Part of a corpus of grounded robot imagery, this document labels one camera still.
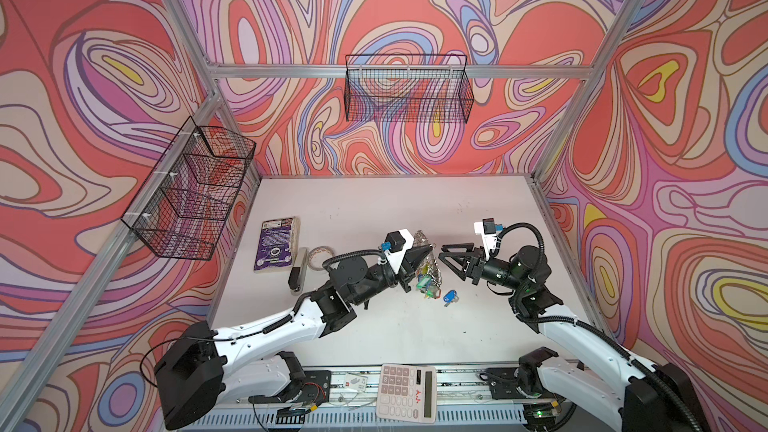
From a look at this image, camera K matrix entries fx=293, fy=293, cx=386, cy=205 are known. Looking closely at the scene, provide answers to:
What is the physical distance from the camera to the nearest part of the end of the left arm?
1.93 ft

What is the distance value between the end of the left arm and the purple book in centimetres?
45

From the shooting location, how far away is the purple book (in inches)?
37.2
